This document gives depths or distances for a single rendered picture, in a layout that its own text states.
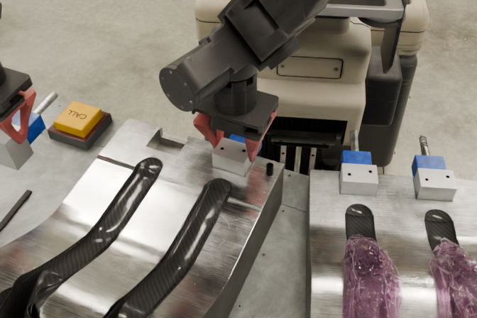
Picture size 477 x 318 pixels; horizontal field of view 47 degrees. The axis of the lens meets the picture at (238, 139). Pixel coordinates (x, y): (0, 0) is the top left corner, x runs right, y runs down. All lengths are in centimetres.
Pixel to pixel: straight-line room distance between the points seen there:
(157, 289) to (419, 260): 32
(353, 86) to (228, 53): 50
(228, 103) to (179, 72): 11
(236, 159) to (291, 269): 17
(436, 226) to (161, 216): 38
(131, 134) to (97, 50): 180
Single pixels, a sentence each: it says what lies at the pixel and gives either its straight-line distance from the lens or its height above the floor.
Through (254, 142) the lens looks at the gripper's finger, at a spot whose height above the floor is 97.
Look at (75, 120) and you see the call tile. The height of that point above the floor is 84.
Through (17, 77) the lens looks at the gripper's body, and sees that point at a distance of 76.
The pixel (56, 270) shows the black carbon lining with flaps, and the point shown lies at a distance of 69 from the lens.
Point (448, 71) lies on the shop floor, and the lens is 256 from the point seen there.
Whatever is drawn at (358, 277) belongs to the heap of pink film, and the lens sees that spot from 65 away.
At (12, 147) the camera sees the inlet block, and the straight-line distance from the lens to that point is 80.
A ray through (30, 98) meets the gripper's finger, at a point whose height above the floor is 101.
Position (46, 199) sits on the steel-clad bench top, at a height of 80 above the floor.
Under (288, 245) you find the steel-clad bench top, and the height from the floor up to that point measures 80.
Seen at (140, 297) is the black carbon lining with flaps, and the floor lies 91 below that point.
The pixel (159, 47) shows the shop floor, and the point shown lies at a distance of 259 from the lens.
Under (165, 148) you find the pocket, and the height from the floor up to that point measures 86.
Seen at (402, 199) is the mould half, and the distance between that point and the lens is 82.
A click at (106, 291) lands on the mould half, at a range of 65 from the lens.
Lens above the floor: 147
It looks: 45 degrees down
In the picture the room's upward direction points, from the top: 1 degrees counter-clockwise
